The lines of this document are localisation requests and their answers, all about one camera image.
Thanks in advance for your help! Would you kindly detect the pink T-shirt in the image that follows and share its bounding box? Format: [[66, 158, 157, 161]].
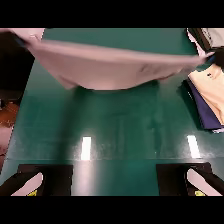
[[0, 28, 216, 91]]

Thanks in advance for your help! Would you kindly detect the navy blue garment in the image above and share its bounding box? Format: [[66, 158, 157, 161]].
[[184, 79, 224, 132]]

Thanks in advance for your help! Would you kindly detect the peach T-shirt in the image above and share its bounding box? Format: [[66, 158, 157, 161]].
[[187, 64, 224, 127]]

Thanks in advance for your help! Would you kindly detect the black garment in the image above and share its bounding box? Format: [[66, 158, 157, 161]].
[[185, 28, 213, 52]]

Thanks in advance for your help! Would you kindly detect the white garment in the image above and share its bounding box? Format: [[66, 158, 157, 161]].
[[201, 28, 224, 50]]

